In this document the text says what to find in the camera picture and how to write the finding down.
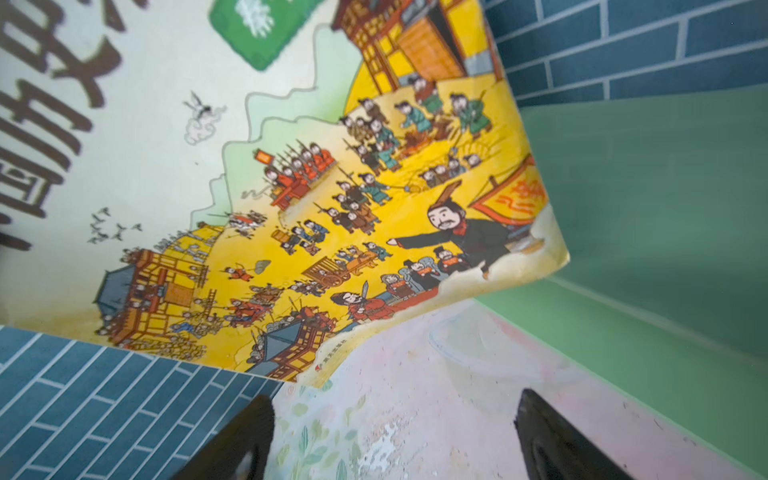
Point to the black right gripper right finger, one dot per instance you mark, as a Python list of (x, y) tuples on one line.
[(552, 448)]

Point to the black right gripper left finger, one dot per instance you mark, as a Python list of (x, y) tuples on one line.
[(240, 450)]

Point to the yellow history book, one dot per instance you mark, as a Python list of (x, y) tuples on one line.
[(259, 186)]

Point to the green metal bookshelf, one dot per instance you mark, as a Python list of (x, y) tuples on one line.
[(662, 202)]

